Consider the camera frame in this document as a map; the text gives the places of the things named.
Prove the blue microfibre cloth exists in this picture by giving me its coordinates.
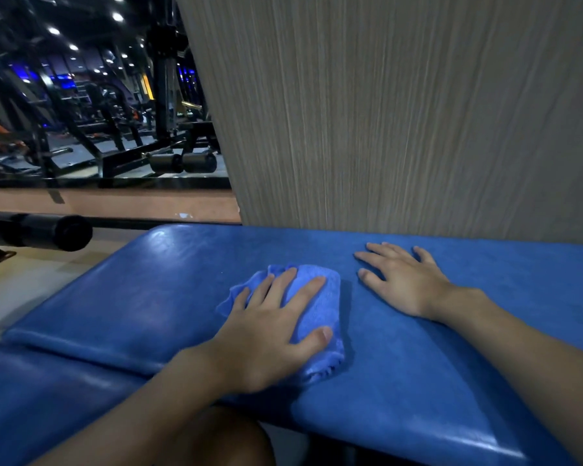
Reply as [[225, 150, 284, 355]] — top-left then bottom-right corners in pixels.
[[216, 264, 347, 387]]

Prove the black roller pad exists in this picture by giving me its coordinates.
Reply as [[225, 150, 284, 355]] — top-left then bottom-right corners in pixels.
[[0, 213, 94, 252]]

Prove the person's left forearm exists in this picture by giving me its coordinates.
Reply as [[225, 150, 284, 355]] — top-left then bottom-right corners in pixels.
[[29, 346, 224, 466]]

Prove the person's left hand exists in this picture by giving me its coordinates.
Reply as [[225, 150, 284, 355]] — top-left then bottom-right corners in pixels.
[[189, 267, 334, 395]]

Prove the black framed wall mirror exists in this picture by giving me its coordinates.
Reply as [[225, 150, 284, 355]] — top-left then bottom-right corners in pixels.
[[0, 0, 233, 191]]

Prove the person's right hand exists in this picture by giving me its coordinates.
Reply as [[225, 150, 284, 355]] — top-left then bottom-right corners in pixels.
[[353, 242, 456, 322]]

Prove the person's leg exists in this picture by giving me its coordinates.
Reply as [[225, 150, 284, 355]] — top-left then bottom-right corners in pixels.
[[160, 406, 277, 466]]

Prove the person's right forearm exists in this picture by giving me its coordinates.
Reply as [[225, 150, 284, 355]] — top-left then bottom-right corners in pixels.
[[431, 285, 583, 466]]

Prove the blue bench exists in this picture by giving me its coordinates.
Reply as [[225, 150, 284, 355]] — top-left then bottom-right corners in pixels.
[[0, 223, 583, 466]]

